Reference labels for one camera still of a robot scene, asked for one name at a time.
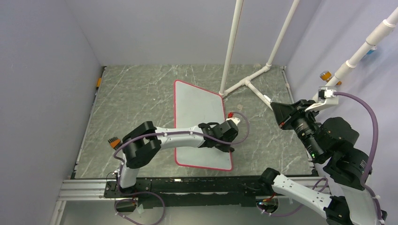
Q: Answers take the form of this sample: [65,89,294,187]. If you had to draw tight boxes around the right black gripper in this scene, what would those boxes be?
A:
[270,97,323,159]

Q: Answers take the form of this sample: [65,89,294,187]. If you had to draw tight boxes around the red framed whiteboard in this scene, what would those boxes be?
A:
[173,80,234,172]

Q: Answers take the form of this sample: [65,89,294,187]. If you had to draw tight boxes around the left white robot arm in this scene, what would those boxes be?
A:
[112,117,240,197]

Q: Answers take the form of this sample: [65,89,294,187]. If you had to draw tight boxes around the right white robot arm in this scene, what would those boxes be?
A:
[258,100,387,225]

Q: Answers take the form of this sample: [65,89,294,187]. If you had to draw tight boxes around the orange black brush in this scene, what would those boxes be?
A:
[107,137,122,150]

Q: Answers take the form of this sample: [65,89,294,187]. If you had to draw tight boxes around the white PVC diagonal pipe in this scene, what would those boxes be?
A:
[326,8,398,89]

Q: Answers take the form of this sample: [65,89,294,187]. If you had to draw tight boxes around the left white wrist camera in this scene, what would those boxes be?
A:
[226,112,241,126]

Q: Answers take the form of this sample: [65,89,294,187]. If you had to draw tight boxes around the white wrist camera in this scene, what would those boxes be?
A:
[305,86,339,112]
[226,112,241,126]

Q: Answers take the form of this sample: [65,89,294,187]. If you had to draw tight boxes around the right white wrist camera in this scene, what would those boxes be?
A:
[305,86,339,112]

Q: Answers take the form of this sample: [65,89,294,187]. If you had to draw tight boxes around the white PVC pipe frame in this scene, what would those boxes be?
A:
[218,0,300,105]

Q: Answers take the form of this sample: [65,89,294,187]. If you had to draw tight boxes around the orange yellow wall fitting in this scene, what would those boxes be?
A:
[320,71,334,83]

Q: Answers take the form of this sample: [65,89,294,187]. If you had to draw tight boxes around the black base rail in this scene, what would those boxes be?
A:
[103,176,273,208]

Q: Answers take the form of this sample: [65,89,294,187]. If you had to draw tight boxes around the blue wall fitting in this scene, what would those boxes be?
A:
[366,45,377,55]

